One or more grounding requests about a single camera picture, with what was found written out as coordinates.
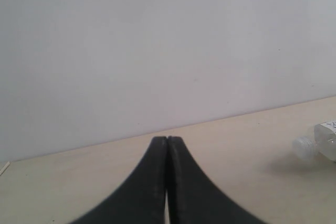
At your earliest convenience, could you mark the green apple label bottle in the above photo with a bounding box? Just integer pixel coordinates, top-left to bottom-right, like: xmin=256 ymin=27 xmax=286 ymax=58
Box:
xmin=292 ymin=120 xmax=335 ymax=162

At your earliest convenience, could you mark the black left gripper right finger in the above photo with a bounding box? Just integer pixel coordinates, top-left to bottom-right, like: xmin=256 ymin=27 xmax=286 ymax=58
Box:
xmin=166 ymin=136 xmax=263 ymax=223

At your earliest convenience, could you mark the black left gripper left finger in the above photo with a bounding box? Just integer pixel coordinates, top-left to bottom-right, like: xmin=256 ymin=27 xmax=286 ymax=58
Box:
xmin=73 ymin=136 xmax=167 ymax=224

